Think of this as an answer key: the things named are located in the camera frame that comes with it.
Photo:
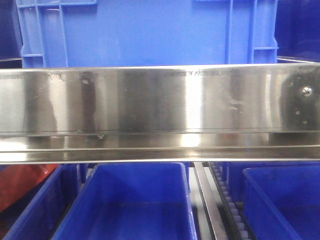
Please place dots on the middle dark blue bin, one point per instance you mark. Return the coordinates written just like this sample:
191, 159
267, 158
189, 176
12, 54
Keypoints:
131, 201

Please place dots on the dark blue bin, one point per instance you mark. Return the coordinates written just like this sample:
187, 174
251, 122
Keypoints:
281, 201
131, 201
37, 215

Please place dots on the right dark blue bin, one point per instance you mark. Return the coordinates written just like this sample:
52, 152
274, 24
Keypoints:
281, 201

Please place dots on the red object in bin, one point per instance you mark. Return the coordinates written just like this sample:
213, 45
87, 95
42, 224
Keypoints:
18, 180

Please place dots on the left dark blue bin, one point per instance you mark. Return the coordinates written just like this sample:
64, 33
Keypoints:
37, 215

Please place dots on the large light blue crate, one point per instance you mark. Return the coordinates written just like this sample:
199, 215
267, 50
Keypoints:
114, 33

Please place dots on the stainless steel shelf rail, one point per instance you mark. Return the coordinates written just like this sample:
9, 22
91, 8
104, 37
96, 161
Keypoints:
193, 113

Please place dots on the metal roller track rail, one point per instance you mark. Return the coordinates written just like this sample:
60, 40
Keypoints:
219, 218

